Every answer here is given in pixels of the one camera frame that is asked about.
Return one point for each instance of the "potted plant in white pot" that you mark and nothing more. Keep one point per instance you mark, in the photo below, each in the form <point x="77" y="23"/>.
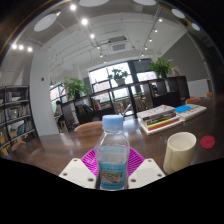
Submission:
<point x="119" y="75"/>

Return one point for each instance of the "group of round ceiling panels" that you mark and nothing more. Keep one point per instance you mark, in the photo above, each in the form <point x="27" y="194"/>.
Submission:
<point x="45" y="22"/>

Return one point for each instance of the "ceiling air conditioner unit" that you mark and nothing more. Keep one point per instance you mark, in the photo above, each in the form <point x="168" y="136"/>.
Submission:
<point x="118" y="46"/>

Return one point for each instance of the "tall dark bookshelf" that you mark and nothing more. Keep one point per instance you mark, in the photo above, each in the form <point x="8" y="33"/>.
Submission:
<point x="16" y="116"/>

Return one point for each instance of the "large potted green plant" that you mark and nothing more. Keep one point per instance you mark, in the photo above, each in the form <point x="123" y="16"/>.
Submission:
<point x="161" y="66"/>

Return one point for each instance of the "cream ceramic mug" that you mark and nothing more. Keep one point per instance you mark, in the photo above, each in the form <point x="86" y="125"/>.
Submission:
<point x="178" y="153"/>

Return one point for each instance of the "magazine with blue patch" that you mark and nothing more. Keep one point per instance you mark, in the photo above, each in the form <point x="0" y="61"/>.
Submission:
<point x="193" y="112"/>

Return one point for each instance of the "stack of books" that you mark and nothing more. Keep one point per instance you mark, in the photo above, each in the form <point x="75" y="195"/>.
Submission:
<point x="158" y="118"/>

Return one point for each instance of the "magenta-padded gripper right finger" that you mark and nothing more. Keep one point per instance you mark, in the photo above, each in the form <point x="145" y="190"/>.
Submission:
<point x="148" y="170"/>

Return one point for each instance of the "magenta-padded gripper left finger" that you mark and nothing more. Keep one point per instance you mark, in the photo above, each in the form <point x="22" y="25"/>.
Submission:
<point x="75" y="170"/>

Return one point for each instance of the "flat round red coaster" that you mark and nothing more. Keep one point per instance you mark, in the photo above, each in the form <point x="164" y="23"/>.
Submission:
<point x="207" y="142"/>

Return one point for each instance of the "bushy potted green plant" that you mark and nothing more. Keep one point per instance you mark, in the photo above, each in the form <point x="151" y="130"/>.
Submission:
<point x="75" y="86"/>

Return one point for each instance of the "low black shelf unit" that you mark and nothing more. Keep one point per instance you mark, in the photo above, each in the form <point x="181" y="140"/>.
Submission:
<point x="168" y="96"/>

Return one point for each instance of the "group of ceiling spotlights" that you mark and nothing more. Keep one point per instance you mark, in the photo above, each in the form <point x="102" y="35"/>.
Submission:
<point x="84" y="21"/>

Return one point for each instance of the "group of orange chairs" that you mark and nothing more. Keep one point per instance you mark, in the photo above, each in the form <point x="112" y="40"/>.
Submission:
<point x="88" y="126"/>

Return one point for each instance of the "white board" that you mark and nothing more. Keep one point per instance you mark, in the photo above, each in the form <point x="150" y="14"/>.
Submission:
<point x="198" y="88"/>

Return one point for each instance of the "clear water bottle blue cap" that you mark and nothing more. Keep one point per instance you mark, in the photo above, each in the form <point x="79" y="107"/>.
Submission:
<point x="112" y="156"/>

